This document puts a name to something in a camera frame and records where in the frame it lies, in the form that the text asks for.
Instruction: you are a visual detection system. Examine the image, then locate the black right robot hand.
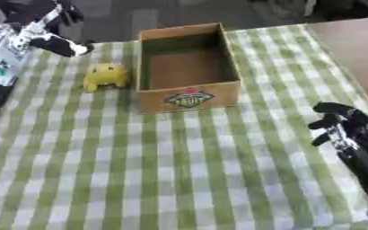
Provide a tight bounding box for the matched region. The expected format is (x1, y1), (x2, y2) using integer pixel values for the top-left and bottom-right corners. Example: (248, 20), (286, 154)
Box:
(306, 102), (368, 199)

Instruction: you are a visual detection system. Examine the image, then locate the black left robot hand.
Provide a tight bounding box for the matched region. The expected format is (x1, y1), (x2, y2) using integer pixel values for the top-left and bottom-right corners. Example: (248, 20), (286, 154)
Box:
(0, 0), (96, 58)

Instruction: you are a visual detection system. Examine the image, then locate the tan cardboard box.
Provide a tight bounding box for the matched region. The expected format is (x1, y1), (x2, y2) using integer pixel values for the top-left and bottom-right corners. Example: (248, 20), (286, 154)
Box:
(134, 22), (244, 115)

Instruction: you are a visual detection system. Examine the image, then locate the yellow soft toy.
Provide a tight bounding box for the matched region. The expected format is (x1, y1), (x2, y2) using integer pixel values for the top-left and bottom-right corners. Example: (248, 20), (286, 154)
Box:
(80, 62), (131, 93)

